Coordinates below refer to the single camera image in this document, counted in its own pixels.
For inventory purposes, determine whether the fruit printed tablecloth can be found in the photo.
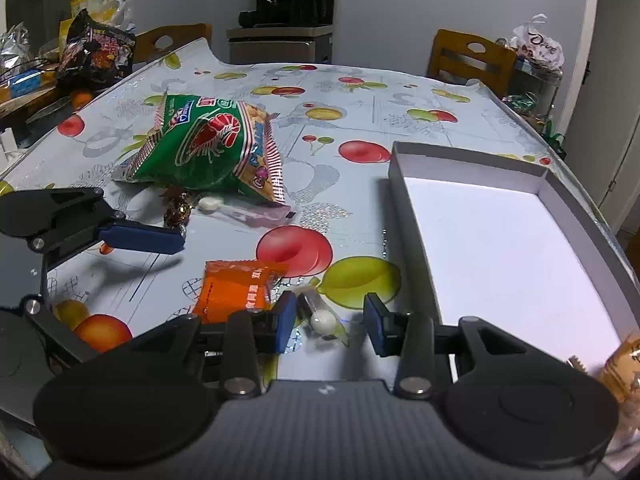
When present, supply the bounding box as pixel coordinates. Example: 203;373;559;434
0;40;640;480

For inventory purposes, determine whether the white candy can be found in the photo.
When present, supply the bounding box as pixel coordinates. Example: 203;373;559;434
197;195;299;229
297;287;352;349

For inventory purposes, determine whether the silver foil bag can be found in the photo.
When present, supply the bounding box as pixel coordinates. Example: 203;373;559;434
0;22;34;69

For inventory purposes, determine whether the white door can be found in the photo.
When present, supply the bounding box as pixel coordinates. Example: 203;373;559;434
596;0;640;233

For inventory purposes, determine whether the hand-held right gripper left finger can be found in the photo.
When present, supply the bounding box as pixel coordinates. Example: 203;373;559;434
125;290;299;402

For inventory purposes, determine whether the green snack bag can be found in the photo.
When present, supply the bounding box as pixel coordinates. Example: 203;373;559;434
111;93;292;207

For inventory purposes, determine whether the wooden chair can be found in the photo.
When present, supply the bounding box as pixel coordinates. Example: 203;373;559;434
132;23;213;64
426;28;519;99

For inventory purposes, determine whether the brown foil candy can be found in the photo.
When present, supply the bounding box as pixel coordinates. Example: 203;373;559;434
161;186;194;229

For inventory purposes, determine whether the clear plastic bag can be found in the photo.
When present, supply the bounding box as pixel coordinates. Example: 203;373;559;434
106;0;137;29

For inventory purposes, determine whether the blue packet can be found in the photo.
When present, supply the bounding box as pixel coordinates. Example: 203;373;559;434
0;67;57;104

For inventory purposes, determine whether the black noodle packet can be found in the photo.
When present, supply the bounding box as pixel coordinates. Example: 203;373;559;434
55;8;137;89

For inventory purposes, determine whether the white plastic bag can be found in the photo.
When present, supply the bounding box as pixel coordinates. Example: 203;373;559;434
507;13;566;72

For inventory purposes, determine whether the orange snack packet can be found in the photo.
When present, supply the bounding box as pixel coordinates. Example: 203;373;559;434
192;260;290;327

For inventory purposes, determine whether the glass shelf rack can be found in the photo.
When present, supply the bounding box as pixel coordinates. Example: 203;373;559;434
500;57;562;127

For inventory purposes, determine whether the white cardboard box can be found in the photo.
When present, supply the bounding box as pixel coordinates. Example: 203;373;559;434
387;140;640;463

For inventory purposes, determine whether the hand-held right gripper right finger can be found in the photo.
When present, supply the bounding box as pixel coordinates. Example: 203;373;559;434
363;292;572;402

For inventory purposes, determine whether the yellow snack packet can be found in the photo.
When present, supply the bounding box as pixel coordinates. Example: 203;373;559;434
597;332;640;407

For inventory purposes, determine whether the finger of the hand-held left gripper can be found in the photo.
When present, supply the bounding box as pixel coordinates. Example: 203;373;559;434
20;252;101;376
0;186;187;263

